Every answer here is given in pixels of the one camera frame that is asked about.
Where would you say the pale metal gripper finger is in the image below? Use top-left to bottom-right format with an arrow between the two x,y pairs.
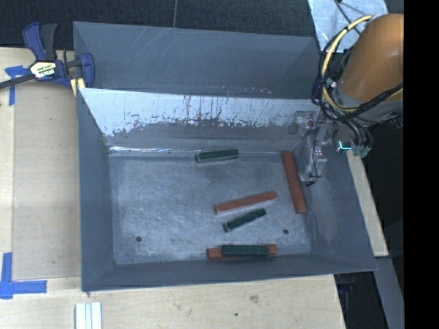
293,110 -> 318,134
297,130 -> 329,184

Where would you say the red-brown flat block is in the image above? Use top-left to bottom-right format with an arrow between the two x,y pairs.
281,149 -> 308,215
213,191 -> 278,215
206,243 -> 278,262

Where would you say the dark green flat block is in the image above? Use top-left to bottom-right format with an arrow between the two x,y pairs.
195,149 -> 240,164
222,208 -> 268,234
220,244 -> 270,258

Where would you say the grey metal bin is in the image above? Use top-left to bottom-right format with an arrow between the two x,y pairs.
71,21 -> 379,293

